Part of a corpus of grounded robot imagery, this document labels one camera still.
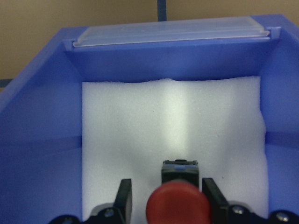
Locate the right blue plastic bin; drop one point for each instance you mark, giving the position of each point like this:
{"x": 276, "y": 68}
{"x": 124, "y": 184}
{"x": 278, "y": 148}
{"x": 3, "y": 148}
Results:
{"x": 40, "y": 110}

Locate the red push button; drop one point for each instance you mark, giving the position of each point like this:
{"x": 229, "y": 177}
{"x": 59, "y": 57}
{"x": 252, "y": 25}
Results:
{"x": 178, "y": 200}

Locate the right white foam pad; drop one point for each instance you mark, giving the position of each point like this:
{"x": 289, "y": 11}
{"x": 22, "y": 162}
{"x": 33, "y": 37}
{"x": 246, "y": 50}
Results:
{"x": 129, "y": 129}

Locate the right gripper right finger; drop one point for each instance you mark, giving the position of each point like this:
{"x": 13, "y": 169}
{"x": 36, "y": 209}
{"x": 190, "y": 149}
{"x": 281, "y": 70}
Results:
{"x": 218, "y": 203}

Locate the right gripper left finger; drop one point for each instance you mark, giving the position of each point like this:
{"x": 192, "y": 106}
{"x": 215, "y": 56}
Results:
{"x": 123, "y": 200}

